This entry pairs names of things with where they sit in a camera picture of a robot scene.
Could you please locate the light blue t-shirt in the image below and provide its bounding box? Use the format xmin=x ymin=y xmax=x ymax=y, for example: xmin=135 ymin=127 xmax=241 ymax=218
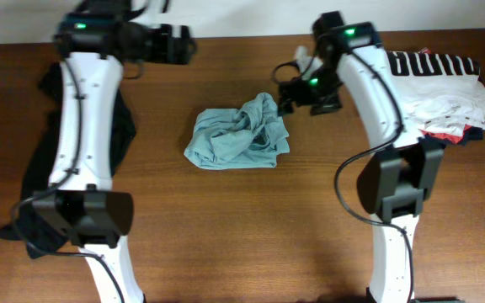
xmin=184 ymin=93 xmax=290 ymax=170

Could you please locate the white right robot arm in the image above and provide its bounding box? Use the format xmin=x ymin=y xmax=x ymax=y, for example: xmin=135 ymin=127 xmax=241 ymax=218
xmin=278 ymin=11 xmax=444 ymax=302

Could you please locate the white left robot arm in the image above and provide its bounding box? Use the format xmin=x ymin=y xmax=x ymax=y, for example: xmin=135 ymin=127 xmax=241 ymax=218
xmin=31 ymin=1 xmax=196 ymax=302

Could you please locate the black white striped garment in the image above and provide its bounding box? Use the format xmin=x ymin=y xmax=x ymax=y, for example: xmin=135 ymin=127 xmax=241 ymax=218
xmin=386 ymin=51 xmax=481 ymax=77

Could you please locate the white crumpled garment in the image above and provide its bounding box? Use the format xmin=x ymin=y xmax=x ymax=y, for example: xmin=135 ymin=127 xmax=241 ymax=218
xmin=389 ymin=65 xmax=485 ymax=136

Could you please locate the red garment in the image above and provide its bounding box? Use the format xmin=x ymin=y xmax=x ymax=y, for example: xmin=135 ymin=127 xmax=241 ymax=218
xmin=418 ymin=46 xmax=473 ymax=145

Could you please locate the black t-shirt with logo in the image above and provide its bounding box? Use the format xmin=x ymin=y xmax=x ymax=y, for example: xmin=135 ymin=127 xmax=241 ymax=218
xmin=17 ymin=63 xmax=136 ymax=259

